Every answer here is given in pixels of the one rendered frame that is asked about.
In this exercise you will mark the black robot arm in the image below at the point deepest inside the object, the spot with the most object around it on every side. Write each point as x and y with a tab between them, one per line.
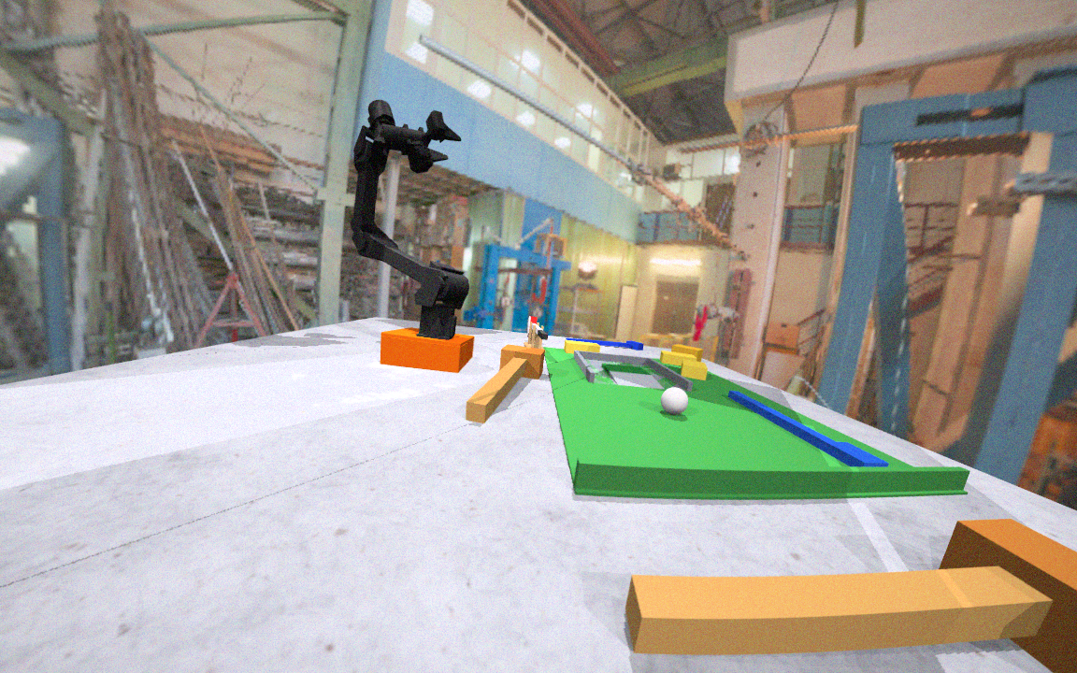
438	282

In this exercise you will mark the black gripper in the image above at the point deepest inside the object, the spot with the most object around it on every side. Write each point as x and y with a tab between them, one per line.
437	130

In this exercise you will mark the white ball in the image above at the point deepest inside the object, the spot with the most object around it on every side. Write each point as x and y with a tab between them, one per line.
674	401

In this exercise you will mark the green flat mat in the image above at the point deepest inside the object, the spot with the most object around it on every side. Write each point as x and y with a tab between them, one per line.
618	422

